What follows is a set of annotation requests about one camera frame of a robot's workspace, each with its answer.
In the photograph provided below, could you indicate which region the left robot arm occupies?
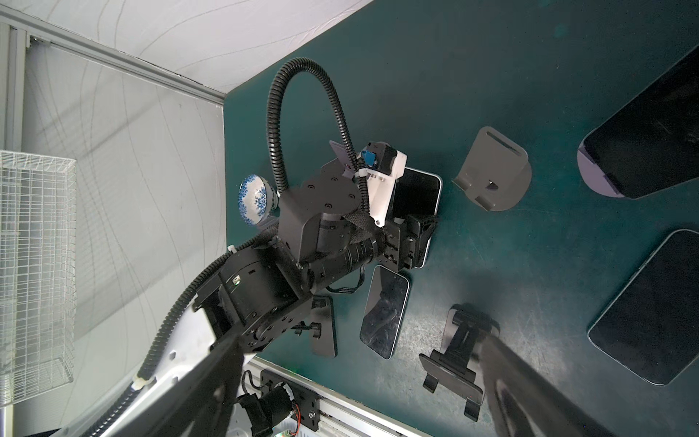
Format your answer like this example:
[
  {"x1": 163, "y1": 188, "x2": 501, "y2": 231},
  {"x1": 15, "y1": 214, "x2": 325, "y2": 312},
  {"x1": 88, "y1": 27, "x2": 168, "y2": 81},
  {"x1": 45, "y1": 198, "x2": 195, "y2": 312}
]
[{"x1": 85, "y1": 58, "x2": 439, "y2": 436}]

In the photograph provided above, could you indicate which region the purple case phone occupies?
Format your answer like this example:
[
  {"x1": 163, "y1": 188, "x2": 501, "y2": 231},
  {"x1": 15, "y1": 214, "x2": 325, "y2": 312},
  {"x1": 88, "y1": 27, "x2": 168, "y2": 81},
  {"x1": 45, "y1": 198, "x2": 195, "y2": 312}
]
[{"x1": 391, "y1": 167, "x2": 443, "y2": 269}]

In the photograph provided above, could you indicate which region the purple round stand left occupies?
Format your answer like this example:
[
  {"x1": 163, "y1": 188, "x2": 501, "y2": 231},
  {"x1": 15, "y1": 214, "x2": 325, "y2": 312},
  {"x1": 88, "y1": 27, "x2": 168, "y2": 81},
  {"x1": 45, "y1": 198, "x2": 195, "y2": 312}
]
[{"x1": 329, "y1": 140, "x2": 362, "y2": 181}]

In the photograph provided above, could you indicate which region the blue white ceramic bowl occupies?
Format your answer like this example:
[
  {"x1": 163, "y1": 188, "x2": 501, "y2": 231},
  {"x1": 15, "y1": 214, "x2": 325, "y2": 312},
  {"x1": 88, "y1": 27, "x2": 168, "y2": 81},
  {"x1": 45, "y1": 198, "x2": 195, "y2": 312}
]
[{"x1": 238, "y1": 174, "x2": 279, "y2": 226}]

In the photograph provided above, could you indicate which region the silver phone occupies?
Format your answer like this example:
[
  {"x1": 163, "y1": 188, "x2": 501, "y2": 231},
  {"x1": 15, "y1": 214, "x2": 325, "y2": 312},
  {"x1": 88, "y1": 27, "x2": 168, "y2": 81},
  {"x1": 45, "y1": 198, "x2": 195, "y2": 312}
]
[{"x1": 587, "y1": 229, "x2": 698, "y2": 386}]

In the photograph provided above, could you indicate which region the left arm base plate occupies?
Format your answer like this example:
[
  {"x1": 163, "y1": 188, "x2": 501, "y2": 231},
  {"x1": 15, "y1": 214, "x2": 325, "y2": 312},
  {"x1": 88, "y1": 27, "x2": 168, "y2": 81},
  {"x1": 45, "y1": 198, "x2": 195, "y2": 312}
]
[{"x1": 260, "y1": 370, "x2": 321, "y2": 432}]

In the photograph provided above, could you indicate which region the white wire basket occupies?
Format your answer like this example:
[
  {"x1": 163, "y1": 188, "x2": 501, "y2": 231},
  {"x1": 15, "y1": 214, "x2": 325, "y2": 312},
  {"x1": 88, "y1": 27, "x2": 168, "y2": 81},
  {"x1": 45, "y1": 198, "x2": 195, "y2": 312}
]
[{"x1": 1, "y1": 150, "x2": 76, "y2": 407}]

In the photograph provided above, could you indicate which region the purple round stand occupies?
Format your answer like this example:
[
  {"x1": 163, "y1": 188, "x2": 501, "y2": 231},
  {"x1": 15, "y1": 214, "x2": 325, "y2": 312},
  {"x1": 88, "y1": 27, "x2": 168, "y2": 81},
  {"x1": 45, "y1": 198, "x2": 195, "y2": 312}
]
[
  {"x1": 576, "y1": 142, "x2": 624, "y2": 198},
  {"x1": 329, "y1": 140, "x2": 362, "y2": 181}
]

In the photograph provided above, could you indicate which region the black folding stand right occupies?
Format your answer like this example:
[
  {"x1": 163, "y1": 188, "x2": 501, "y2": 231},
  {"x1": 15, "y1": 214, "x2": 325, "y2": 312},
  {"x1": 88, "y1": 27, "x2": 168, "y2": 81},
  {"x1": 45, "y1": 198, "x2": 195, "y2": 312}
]
[{"x1": 419, "y1": 304, "x2": 501, "y2": 422}]

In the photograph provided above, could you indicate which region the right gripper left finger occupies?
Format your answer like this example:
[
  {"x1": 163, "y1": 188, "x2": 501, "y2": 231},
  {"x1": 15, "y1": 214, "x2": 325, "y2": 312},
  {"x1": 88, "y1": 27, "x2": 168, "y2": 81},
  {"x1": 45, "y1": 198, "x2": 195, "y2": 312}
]
[{"x1": 113, "y1": 329, "x2": 244, "y2": 436}]

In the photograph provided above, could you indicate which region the grey round stand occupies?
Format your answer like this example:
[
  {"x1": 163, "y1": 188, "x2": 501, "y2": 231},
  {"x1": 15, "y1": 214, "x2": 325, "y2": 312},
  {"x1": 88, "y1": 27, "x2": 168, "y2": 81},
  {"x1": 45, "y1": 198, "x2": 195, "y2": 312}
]
[{"x1": 453, "y1": 127, "x2": 533, "y2": 212}]

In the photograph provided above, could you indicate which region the purple round stand right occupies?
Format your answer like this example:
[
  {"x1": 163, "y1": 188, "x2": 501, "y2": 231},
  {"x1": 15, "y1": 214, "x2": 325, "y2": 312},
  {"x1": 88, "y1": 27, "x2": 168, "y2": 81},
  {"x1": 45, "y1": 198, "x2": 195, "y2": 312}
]
[{"x1": 576, "y1": 142, "x2": 624, "y2": 198}]

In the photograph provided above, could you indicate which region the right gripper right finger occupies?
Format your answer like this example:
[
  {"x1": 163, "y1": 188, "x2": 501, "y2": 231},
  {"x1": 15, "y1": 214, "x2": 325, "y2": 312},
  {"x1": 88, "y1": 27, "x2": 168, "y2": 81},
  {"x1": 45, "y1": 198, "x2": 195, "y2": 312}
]
[{"x1": 480, "y1": 334, "x2": 613, "y2": 436}]

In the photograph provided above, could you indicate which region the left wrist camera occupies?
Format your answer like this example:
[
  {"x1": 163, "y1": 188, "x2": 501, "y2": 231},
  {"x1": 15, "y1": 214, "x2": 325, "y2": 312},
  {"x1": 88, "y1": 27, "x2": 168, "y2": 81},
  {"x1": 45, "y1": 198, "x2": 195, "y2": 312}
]
[{"x1": 359, "y1": 141, "x2": 407, "y2": 228}]

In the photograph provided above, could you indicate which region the dark phone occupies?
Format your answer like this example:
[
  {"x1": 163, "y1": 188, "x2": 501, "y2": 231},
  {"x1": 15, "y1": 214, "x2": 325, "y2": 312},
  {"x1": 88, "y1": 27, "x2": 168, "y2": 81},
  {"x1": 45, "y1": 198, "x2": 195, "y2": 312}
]
[{"x1": 581, "y1": 47, "x2": 698, "y2": 200}]

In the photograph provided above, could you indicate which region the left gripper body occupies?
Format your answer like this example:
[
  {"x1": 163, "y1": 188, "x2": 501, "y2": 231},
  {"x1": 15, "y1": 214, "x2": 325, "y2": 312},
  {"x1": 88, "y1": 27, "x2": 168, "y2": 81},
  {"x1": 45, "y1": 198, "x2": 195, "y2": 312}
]
[{"x1": 380, "y1": 214, "x2": 440, "y2": 272}]

